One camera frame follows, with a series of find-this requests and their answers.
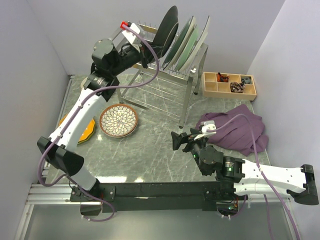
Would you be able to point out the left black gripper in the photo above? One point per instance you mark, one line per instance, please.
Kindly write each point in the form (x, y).
(145, 55)

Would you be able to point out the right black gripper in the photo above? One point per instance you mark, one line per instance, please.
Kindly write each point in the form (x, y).
(177, 139)

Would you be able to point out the dark brown rimmed plate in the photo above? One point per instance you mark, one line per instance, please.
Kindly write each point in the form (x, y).
(167, 29)

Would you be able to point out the floral patterned plate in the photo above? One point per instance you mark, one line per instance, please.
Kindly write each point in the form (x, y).
(118, 128)
(118, 111)

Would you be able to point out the orange dotted scalloped plate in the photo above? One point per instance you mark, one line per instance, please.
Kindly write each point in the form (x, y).
(91, 126)

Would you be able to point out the cream divided plate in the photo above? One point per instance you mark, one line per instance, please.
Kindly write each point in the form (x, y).
(83, 83)

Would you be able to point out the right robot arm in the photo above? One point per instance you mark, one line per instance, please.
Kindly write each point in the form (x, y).
(247, 177)

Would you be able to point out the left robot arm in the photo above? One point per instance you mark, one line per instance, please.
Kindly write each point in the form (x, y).
(59, 148)

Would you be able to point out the steel dish rack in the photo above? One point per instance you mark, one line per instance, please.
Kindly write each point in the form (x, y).
(169, 94)

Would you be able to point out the dark teal round plate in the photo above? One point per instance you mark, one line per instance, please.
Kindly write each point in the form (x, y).
(179, 44)

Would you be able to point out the light green plate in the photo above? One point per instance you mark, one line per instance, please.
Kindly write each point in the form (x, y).
(187, 50)

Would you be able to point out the cream square plate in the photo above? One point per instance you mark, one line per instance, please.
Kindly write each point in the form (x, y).
(189, 36)

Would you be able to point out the white square plate black rim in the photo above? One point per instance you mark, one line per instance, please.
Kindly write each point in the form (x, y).
(201, 40)

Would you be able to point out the purple cloth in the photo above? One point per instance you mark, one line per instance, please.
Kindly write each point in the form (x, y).
(239, 134)

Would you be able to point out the wooden compartment tray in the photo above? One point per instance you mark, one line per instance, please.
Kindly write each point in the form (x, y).
(214, 89)

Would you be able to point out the orange black item in tray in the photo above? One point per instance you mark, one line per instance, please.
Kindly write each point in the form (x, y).
(223, 78)

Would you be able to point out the patterned cloth item in tray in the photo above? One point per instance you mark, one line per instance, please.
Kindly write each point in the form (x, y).
(236, 87)

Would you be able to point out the black base beam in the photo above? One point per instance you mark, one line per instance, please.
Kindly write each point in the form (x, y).
(156, 196)

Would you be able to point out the grey item in tray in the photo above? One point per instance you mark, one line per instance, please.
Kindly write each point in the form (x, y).
(246, 80)

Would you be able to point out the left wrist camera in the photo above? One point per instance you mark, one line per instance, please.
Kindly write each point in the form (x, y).
(133, 33)

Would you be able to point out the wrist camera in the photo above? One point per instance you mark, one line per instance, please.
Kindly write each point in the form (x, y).
(133, 33)
(208, 128)

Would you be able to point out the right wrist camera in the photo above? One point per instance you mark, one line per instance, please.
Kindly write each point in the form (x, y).
(208, 128)

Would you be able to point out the aluminium rail frame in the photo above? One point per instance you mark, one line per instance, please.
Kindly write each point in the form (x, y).
(39, 195)

